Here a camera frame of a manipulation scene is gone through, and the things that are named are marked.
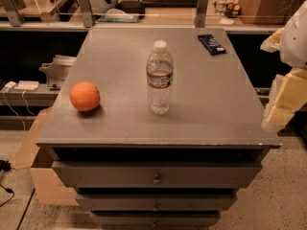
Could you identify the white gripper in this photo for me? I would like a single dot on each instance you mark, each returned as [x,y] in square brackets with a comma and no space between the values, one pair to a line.
[296,38]

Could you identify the blue rxbar blueberry wrapper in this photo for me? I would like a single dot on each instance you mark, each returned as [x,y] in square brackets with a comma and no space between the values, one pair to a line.
[211,44]

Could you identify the small background water bottle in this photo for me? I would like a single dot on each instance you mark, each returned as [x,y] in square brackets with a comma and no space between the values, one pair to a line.
[220,6]

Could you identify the clear plastic water bottle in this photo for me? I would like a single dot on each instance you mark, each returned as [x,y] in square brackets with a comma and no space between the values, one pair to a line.
[159,72]

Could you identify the black keyboard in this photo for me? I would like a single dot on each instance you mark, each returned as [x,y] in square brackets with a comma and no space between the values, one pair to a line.
[170,3]

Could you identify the black pouch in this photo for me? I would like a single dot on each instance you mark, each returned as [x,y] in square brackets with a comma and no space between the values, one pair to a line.
[131,6]

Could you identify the grey drawer cabinet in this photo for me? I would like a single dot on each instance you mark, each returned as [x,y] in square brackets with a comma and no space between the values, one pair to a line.
[150,129]

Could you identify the orange fruit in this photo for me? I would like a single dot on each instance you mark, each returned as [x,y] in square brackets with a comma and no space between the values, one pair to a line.
[84,96]

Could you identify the grey moulded part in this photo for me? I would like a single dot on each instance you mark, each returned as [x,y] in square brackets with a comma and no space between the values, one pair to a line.
[57,70]

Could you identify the white power strip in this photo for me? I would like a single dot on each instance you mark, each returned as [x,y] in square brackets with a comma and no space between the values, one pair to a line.
[27,85]

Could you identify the cardboard box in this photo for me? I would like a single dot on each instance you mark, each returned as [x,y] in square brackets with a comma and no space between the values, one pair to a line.
[49,188]

